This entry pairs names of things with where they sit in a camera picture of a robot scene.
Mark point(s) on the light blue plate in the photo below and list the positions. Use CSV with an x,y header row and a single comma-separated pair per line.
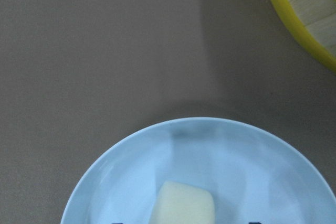
x,y
251,174

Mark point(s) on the yellow bamboo steamer basket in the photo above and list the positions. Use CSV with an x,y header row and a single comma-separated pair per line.
x,y
312,25

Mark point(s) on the white steamed bun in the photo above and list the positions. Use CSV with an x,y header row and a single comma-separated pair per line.
x,y
182,203

